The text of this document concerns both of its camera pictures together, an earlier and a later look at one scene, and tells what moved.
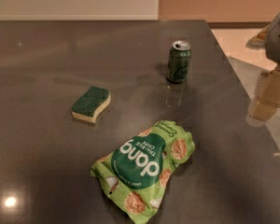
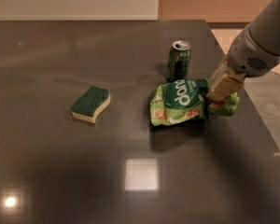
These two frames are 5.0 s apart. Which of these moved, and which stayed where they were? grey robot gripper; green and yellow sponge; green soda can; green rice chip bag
Moved: green rice chip bag; grey robot gripper
Stayed: green and yellow sponge; green soda can
